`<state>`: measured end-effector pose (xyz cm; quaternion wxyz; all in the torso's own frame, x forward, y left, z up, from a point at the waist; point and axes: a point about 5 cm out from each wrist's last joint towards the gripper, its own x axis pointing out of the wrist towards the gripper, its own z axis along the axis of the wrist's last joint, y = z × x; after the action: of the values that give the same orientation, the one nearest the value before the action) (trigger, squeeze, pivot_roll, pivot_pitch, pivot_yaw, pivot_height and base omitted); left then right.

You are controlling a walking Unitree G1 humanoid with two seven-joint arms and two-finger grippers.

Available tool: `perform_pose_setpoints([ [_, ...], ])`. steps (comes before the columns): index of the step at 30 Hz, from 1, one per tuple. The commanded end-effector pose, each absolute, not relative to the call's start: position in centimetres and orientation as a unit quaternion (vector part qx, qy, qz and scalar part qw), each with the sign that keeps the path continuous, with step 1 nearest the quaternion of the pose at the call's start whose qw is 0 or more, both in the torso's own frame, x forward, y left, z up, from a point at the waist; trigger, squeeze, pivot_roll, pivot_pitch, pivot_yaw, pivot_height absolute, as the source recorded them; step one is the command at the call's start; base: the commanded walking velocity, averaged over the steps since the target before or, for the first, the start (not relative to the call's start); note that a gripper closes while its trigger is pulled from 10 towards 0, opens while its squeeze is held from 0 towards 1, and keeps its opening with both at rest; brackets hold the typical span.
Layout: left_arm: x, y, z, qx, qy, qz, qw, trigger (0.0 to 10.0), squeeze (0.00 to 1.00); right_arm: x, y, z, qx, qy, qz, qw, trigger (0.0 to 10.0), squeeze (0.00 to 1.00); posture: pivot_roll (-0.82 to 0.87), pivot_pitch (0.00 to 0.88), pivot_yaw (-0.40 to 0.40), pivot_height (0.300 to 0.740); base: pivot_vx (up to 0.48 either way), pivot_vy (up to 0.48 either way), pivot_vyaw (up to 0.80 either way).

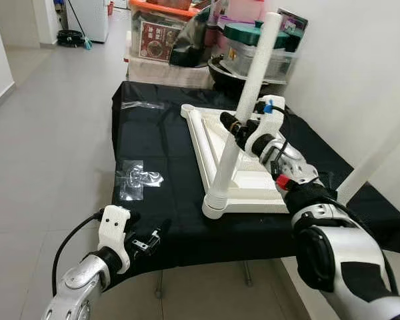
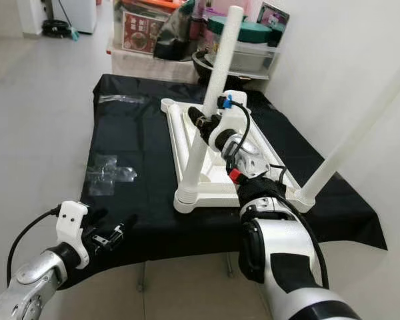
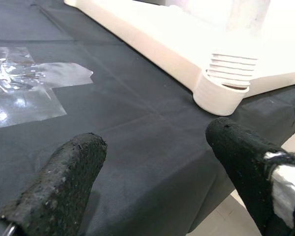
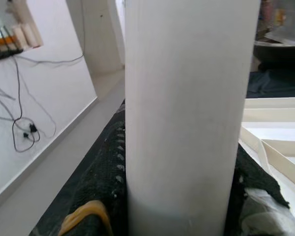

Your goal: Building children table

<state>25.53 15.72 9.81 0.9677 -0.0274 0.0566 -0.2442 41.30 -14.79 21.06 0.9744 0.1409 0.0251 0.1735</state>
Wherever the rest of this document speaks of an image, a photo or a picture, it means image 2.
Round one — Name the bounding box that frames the crossed clear tape patch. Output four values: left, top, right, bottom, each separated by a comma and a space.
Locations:
85, 155, 137, 195

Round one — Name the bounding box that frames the clear plastic container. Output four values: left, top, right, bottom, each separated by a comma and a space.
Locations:
201, 37, 282, 77

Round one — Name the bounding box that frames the clear tape strip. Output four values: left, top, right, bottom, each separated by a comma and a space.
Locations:
99, 95, 147, 104

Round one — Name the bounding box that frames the black wok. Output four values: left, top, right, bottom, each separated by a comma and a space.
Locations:
190, 50, 261, 87

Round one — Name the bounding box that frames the white plastic table leg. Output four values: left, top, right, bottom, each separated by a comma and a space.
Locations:
295, 60, 400, 204
165, 105, 194, 181
173, 5, 245, 214

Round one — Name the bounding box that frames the black plastic bag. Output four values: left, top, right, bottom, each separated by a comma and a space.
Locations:
153, 0, 201, 61

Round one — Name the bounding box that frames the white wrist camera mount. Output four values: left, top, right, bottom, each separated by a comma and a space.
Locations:
217, 91, 251, 134
57, 200, 91, 267

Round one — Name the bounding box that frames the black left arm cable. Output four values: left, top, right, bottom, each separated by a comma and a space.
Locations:
7, 207, 64, 284

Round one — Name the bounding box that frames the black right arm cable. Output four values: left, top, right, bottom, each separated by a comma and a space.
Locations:
227, 95, 287, 187

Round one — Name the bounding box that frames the red printed food box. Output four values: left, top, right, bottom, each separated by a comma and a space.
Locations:
121, 12, 167, 54

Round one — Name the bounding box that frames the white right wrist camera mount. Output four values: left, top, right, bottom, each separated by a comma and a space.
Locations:
217, 91, 251, 134

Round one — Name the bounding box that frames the clear storage box orange lid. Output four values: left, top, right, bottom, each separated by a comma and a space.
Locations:
113, 0, 181, 57

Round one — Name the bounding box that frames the white appliance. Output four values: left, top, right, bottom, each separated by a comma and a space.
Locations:
52, 0, 97, 34

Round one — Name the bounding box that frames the dark purple printed box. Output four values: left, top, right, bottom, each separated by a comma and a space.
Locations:
257, 2, 291, 44

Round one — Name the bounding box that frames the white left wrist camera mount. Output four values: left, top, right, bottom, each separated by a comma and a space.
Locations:
57, 200, 91, 267

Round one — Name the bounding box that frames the green pot with lid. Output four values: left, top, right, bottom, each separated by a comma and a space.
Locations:
205, 17, 274, 42

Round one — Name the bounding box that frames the black table cloth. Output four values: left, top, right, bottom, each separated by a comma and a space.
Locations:
83, 73, 389, 291

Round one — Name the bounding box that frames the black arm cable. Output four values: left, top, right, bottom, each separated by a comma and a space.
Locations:
7, 207, 64, 284
227, 95, 287, 187

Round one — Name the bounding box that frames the beige patterned cloth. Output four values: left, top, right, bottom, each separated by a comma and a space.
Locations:
108, 50, 194, 84

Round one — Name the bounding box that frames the white plastic table top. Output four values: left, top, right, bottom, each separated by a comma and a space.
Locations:
160, 97, 317, 214

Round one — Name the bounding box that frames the coiled black hose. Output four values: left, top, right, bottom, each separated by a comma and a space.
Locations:
41, 20, 73, 37

